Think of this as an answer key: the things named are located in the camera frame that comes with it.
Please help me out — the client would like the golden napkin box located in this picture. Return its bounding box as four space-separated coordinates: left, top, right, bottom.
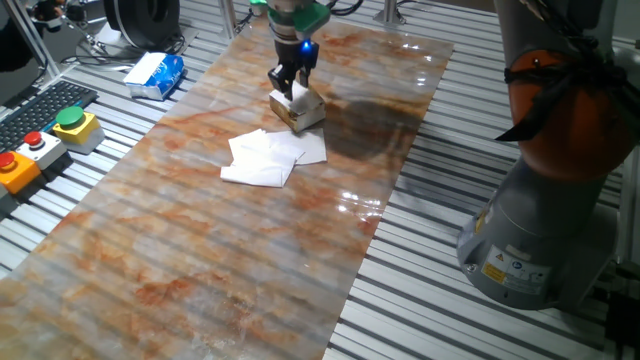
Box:
268 82 327 134

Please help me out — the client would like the red button white box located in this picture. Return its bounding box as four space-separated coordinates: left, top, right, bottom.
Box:
15 130 69 171

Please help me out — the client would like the black keyboard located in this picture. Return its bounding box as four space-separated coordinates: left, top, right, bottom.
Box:
0 79 100 154

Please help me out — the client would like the silver metal rod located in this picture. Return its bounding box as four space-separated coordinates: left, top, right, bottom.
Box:
29 0 107 55

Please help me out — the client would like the green wrist adapter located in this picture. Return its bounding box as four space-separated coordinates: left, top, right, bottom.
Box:
267 1 332 37

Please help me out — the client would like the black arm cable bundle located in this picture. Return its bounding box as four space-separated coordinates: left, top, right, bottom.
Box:
494 0 640 144

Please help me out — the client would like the aluminium frame post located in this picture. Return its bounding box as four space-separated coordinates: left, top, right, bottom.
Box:
218 0 239 40
0 0 61 86
373 0 407 26

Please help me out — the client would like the white loose napkin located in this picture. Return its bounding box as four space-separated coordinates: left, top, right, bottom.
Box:
264 127 328 166
220 128 306 189

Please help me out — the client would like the orange marble pattern mat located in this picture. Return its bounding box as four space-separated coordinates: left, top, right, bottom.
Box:
0 14 455 360

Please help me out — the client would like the green button yellow box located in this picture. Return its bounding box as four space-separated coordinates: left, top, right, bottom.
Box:
52 105 106 155

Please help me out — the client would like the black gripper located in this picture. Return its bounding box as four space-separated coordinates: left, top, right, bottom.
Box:
267 38 320 101

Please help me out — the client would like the black round device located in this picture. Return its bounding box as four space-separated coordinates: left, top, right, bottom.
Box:
103 0 181 50

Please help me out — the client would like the red button orange box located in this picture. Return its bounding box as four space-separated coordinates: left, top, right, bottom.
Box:
0 151 43 196

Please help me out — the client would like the blue white tissue pack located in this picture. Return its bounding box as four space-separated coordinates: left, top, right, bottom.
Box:
123 51 186 102

